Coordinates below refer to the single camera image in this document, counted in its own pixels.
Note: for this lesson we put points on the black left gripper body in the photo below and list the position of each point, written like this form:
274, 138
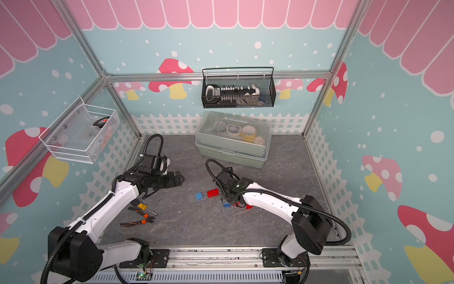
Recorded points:
161, 180

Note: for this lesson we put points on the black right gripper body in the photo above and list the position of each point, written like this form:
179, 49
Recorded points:
226, 196

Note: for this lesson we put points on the red long lego brick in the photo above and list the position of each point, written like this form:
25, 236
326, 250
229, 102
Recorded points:
212, 193

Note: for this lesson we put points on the blue red lego assembly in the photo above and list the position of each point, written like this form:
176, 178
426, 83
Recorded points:
236, 205

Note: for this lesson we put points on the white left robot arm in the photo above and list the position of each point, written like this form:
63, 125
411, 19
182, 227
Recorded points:
72, 250

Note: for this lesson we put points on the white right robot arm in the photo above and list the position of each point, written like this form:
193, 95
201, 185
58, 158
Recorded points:
313, 228

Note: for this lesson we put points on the light blue square lego brick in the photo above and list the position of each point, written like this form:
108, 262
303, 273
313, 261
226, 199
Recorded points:
199, 196

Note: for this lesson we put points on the green plastic storage box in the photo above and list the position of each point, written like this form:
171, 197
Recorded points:
239, 140

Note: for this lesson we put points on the red black tape measure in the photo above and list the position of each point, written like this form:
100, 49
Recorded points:
100, 123

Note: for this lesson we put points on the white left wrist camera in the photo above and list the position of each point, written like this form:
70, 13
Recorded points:
153, 165

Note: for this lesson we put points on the yellow handled screwdriver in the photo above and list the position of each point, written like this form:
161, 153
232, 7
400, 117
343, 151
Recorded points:
143, 207

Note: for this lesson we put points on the white wire mesh basket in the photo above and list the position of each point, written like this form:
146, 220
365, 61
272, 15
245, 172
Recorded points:
72, 137

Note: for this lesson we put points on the black wire mesh basket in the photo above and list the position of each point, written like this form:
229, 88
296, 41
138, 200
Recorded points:
238, 87

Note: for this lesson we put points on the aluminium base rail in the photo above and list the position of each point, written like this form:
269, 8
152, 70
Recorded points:
208, 258

